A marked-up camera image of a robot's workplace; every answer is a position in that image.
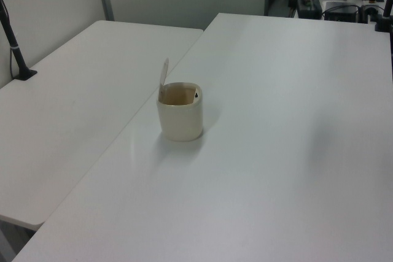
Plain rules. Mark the black camera stand pole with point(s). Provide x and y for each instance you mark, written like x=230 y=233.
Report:
x=17 y=53

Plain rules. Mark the white adjoining table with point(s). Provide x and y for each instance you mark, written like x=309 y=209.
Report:
x=76 y=105

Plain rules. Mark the black clamped pole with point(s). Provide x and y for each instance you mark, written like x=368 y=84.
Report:
x=387 y=4

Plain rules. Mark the black box device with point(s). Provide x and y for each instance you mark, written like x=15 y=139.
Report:
x=308 y=9

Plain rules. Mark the cream plastic trash bin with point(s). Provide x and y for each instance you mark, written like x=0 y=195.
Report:
x=181 y=121

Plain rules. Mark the beige hinged bin lid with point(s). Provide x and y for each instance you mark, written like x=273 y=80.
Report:
x=163 y=78

